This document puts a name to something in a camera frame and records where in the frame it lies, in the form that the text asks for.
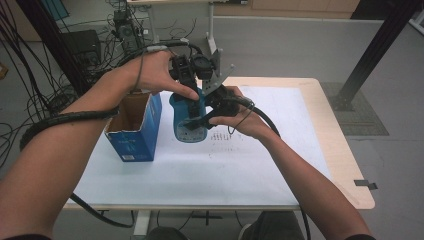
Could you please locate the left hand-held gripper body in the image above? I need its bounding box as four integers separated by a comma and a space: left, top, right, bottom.
168, 48, 224, 90

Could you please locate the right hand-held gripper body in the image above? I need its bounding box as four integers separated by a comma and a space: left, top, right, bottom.
201, 63, 242, 118

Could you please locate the blue bottle with white cap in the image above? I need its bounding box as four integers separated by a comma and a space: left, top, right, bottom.
168, 86, 209, 144

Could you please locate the person's left hand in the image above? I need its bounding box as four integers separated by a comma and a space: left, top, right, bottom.
123, 49, 201, 102

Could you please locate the person's right hand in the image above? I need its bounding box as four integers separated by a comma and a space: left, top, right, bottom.
207, 85, 276, 141

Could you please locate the white desk with metal legs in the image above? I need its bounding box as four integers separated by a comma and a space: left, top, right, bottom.
126, 0, 249, 67

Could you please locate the white sheet mat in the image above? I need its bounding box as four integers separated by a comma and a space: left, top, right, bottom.
66, 85, 333, 207

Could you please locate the blue cardboard box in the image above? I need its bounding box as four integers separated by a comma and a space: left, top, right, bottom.
103, 91, 164, 163

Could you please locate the computer tower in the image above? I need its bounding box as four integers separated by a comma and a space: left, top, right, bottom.
112, 9, 144, 58

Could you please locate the black box on floor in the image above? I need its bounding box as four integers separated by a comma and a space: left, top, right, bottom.
61, 29, 102, 68

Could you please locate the wooden cabinet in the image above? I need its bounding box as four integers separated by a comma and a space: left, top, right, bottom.
213, 0, 362, 20

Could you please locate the black table clip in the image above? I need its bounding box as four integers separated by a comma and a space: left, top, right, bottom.
353, 179, 379, 191

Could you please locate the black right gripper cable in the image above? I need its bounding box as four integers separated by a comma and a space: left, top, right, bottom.
228, 95, 313, 240

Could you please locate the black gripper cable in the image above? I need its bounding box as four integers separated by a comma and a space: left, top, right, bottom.
19, 39, 204, 230
228, 95, 313, 240

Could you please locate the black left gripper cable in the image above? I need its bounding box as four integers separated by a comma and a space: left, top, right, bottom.
19, 39, 204, 230

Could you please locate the black metal stand post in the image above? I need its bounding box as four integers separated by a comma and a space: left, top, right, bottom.
327, 0, 424, 112
15, 0, 95, 98

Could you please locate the bundle of black floor cables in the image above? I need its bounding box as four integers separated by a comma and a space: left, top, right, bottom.
0, 0, 111, 168

